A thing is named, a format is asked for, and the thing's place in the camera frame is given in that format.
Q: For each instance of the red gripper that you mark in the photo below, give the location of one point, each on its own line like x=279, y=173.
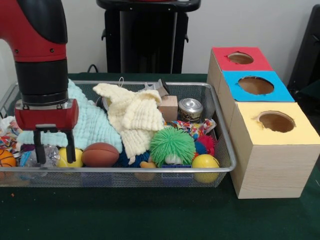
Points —
x=47, y=117

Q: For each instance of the cream waffle cloth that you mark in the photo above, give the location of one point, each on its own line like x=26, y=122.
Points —
x=135, y=115

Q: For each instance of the mint green waffle cloth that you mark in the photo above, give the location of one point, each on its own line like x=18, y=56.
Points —
x=95, y=125

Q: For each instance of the yellow smiley foam ball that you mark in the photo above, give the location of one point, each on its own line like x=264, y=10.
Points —
x=205, y=162

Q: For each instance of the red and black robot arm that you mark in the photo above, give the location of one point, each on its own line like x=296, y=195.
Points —
x=37, y=37

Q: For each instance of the green spiky rubber ball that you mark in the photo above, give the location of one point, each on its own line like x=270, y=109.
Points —
x=172, y=146

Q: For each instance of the yellow tennis ball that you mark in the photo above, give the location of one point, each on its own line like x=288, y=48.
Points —
x=79, y=157

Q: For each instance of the wooden box with three holes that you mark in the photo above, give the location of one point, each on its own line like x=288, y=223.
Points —
x=270, y=170

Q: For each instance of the silver metal can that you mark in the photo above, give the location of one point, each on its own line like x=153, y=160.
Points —
x=190, y=110

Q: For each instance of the orange toy basketball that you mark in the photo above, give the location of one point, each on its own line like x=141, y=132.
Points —
x=6, y=158

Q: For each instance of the black upright panel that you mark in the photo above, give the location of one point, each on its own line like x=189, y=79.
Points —
x=310, y=62

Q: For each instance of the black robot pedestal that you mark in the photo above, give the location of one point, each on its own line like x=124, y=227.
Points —
x=140, y=37

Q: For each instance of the plain wooden cube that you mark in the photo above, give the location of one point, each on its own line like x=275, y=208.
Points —
x=168, y=107

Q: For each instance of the brown toy football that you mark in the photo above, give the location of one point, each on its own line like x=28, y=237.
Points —
x=100, y=154

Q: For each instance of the dark green table cloth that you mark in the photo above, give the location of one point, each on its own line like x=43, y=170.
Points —
x=150, y=215

